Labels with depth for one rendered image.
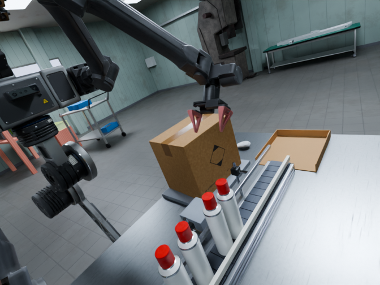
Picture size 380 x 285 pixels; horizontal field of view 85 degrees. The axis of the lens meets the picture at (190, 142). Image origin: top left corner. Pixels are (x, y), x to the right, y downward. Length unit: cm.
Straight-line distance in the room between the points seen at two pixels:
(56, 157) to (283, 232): 87
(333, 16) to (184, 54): 706
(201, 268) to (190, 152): 40
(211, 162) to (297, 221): 37
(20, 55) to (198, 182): 761
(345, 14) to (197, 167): 705
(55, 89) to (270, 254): 95
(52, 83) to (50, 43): 757
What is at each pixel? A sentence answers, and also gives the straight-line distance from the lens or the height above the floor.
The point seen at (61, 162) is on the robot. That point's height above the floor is 119.
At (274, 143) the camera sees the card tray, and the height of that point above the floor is 83.
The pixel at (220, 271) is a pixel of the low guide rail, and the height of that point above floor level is 92.
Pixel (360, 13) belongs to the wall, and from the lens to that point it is 760.
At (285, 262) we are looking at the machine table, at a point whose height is 83.
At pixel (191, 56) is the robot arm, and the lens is 65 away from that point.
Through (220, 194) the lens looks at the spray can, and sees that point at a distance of 60.
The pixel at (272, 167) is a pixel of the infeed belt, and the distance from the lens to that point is 96.
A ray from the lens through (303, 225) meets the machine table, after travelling 80.
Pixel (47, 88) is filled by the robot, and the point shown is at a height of 146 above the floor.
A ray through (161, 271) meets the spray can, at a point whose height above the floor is 105.
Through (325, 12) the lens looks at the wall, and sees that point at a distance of 760.
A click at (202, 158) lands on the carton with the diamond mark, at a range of 84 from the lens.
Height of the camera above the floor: 143
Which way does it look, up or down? 23 degrees down
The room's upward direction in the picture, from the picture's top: 19 degrees counter-clockwise
